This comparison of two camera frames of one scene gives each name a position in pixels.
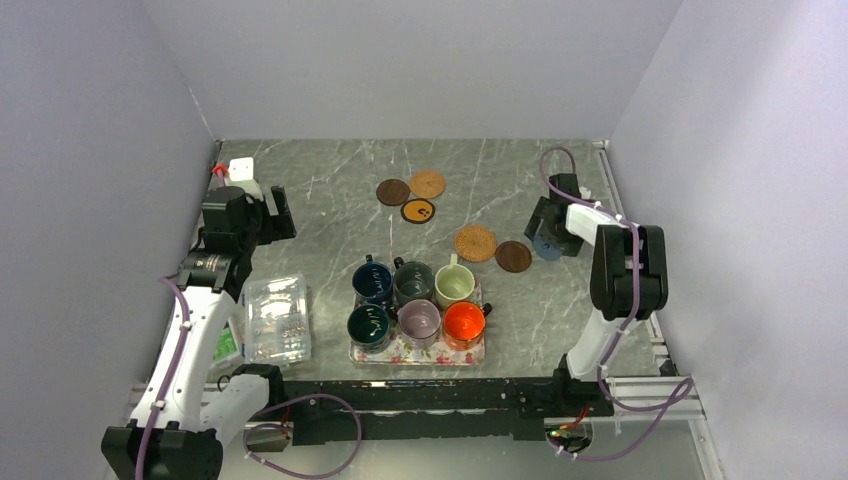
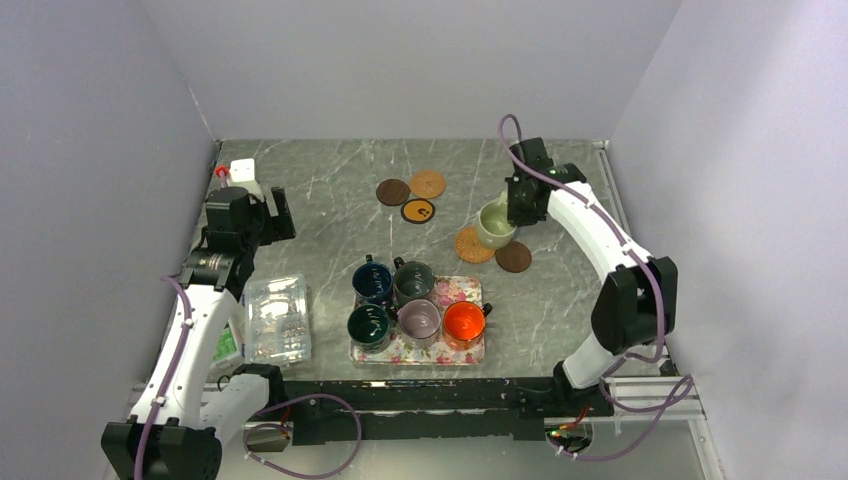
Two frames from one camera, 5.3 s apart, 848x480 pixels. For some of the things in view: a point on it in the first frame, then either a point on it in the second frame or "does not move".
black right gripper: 570,242 -> 516,217
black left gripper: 277,227 does not move
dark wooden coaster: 393,192 does not move
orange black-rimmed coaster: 417,211 does not move
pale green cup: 453,283 -> 494,227
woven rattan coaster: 427,183 does not move
